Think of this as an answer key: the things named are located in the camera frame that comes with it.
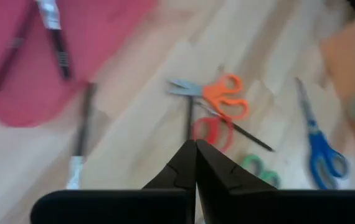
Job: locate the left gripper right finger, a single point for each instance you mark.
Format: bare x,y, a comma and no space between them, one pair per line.
221,186

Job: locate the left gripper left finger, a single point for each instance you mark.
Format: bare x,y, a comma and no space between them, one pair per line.
177,180

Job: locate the red scissors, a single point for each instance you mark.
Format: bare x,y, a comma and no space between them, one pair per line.
212,129

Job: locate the long thin black paintbrush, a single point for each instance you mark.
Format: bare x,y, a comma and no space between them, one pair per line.
190,118

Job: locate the orange scissors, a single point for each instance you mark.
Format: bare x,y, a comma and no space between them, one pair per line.
215,93

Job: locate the thick black paintbrush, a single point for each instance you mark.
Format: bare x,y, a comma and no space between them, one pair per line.
84,130
59,53

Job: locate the green scissors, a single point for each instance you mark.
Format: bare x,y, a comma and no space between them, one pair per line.
260,169

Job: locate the orange translucent plastic bin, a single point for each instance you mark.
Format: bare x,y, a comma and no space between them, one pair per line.
348,62

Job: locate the blue scissors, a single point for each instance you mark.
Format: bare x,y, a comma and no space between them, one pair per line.
316,137

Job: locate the pink translucent plastic bin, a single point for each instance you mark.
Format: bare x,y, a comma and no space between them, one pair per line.
102,37

